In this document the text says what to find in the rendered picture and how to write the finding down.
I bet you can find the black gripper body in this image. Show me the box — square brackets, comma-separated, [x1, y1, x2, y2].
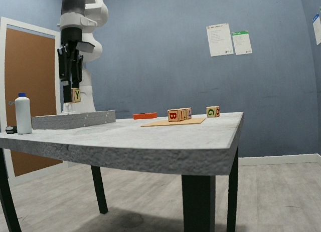
[61, 27, 82, 58]

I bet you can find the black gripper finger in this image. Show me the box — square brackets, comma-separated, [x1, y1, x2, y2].
[57, 46, 75, 103]
[71, 50, 83, 89]

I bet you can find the tan square mat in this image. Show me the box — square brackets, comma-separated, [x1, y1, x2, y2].
[140, 118, 206, 127]

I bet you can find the white plastic bottle with blue cap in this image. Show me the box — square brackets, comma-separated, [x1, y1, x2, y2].
[15, 93, 32, 135]

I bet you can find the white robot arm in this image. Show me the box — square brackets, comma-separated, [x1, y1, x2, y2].
[57, 0, 108, 114]

